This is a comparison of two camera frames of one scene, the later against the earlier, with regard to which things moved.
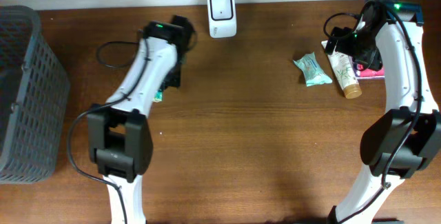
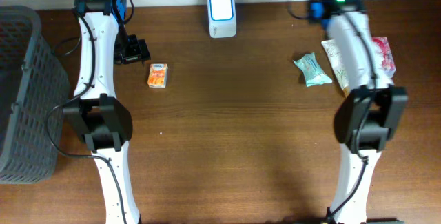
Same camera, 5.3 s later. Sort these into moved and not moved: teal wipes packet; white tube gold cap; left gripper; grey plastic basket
Moved: left gripper
Not moved: teal wipes packet; grey plastic basket; white tube gold cap
